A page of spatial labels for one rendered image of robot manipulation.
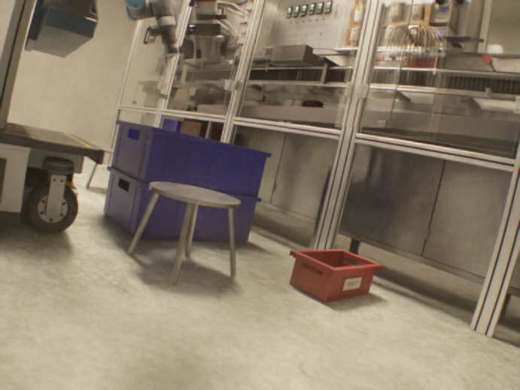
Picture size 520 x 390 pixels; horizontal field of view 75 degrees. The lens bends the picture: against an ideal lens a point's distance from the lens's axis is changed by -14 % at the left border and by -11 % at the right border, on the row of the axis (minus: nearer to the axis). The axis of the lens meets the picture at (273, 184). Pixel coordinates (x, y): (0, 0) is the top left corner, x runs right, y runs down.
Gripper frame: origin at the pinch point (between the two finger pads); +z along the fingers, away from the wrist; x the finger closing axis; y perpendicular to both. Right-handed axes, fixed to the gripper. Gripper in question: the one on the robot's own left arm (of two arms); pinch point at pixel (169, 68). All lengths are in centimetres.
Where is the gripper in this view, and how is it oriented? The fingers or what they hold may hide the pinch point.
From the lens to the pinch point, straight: 192.8
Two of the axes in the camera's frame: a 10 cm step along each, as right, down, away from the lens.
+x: -5.0, -0.6, 8.6
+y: 8.4, -2.5, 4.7
